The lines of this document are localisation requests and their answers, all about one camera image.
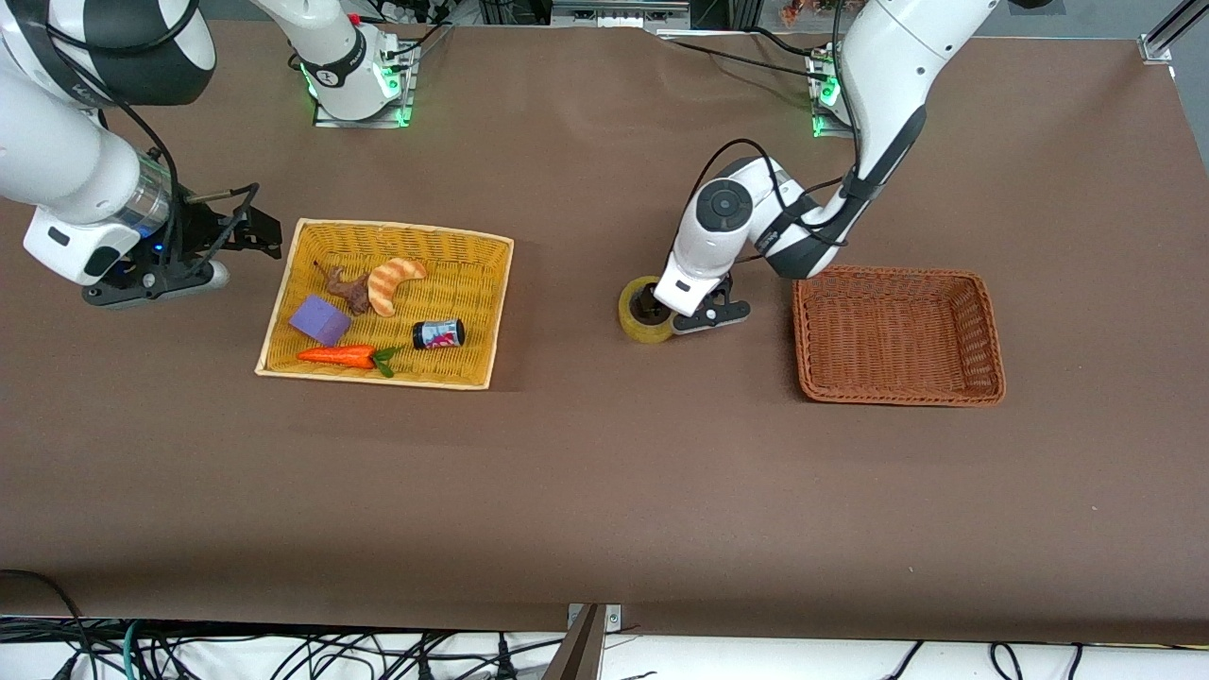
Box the clear tape roll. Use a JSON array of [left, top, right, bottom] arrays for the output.
[[618, 275, 677, 345]]

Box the purple foam block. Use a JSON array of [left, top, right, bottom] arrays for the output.
[[288, 294, 352, 347]]

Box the brown toy lion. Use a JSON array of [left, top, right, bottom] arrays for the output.
[[312, 263, 372, 316]]

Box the toy croissant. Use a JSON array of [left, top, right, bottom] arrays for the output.
[[366, 257, 428, 318]]

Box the orange toy carrot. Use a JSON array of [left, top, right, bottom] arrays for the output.
[[297, 345, 400, 379]]

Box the brown table cover sheet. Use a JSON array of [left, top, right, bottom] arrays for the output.
[[0, 17, 1209, 645]]

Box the yellow woven basket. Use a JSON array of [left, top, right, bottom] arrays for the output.
[[254, 218, 516, 391]]

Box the brown wicker basket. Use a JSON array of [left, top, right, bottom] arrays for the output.
[[792, 265, 1007, 408]]

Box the small dark can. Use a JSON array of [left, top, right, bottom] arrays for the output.
[[412, 319, 467, 351]]

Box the grey background device box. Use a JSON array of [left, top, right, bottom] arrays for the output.
[[551, 0, 690, 29]]

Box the aluminium profile bar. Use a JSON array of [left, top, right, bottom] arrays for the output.
[[543, 604, 605, 680]]

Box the aluminium corner extrusion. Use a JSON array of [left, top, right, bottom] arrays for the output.
[[1138, 0, 1209, 65]]

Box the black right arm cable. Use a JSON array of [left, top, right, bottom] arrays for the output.
[[28, 0, 262, 280]]

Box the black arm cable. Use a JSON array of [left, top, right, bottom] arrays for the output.
[[28, 0, 262, 280], [694, 0, 865, 265]]

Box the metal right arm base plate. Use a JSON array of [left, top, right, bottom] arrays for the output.
[[312, 38, 418, 128]]

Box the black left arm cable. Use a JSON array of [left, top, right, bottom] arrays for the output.
[[694, 0, 865, 265]]

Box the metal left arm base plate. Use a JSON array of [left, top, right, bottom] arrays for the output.
[[808, 47, 853, 141]]

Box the long black table cable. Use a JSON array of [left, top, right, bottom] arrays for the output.
[[661, 36, 825, 81]]

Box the black base connector cable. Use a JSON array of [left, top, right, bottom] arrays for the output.
[[378, 19, 454, 72]]

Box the short black table cable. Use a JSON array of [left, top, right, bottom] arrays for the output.
[[751, 25, 815, 60]]

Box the black looped floor cable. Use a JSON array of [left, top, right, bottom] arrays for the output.
[[0, 569, 100, 680]]

